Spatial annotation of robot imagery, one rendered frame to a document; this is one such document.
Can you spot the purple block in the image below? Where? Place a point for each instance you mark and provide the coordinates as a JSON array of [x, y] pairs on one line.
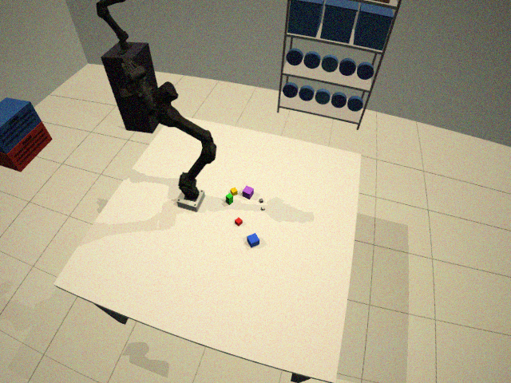
[[248, 192]]

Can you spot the blue block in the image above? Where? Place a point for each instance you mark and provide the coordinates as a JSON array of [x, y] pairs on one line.
[[253, 240]]

